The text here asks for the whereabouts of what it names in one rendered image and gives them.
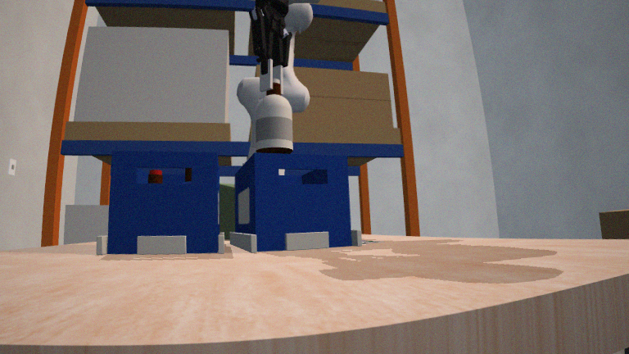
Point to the red bottle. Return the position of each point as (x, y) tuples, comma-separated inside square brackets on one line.
[(155, 176)]

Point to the blue bottle crate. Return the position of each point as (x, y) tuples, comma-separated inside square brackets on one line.
[(271, 205), (168, 209)]

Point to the white bottle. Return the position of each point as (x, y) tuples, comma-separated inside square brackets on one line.
[(274, 122)]

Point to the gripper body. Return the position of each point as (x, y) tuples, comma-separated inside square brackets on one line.
[(269, 7)]

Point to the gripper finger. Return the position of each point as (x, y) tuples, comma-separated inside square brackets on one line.
[(280, 52), (259, 35)]

